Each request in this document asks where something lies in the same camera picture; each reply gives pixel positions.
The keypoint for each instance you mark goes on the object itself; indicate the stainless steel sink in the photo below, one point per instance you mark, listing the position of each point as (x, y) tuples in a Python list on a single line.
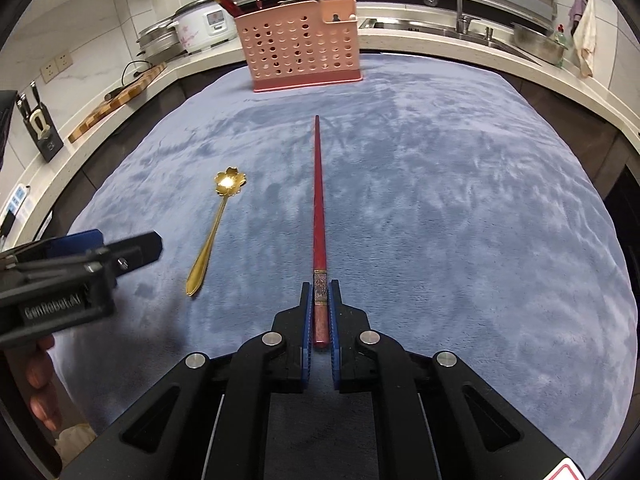
[(485, 39)]

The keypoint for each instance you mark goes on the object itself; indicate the wall power socket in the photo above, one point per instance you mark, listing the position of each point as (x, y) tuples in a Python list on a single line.
[(55, 66)]

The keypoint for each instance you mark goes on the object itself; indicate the stainless steel bowl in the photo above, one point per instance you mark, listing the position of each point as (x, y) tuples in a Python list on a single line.
[(538, 45)]

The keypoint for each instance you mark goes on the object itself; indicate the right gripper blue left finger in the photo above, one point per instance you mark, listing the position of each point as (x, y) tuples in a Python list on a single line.
[(307, 306)]

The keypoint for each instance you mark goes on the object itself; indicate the person's left hand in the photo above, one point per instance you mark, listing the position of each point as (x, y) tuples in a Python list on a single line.
[(33, 371)]

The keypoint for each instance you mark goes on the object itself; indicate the cream hanging towel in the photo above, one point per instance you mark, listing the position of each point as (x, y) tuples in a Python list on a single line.
[(585, 40)]

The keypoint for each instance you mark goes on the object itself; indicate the purple hanging cloth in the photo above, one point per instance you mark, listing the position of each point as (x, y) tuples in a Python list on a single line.
[(575, 14)]

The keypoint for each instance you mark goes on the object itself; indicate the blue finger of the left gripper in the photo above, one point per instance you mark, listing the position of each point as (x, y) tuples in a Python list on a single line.
[(134, 253), (76, 244)]

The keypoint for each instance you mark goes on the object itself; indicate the steel steamer pot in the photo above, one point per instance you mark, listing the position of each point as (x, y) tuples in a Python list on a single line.
[(160, 43)]

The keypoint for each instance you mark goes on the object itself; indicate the crimson chopstick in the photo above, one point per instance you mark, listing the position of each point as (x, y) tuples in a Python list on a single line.
[(319, 262)]

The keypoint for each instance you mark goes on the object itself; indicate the grey-blue fleece mat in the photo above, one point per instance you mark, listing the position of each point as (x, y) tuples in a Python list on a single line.
[(456, 217)]

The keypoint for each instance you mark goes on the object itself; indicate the pink plastic utensil basket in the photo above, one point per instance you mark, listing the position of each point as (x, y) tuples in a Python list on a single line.
[(301, 44)]

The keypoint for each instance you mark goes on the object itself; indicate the white rice cooker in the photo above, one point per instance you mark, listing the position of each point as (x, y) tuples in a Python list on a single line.
[(202, 24)]

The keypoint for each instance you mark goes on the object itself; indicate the checkered wooden cutting board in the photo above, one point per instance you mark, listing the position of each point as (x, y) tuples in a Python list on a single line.
[(120, 98)]

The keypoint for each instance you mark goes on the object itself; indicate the green dish soap bottle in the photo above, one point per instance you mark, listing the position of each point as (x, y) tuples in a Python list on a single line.
[(560, 39)]

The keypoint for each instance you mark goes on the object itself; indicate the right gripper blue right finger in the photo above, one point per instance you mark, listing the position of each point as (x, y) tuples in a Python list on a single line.
[(335, 348)]

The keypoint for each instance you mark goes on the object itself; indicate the gold flower spoon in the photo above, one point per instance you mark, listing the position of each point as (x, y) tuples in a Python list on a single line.
[(228, 183)]

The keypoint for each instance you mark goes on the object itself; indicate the maroon chopstick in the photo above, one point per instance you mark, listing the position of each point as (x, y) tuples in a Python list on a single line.
[(230, 7)]

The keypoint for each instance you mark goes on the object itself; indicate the black knife block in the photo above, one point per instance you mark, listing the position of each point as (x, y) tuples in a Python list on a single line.
[(39, 124)]

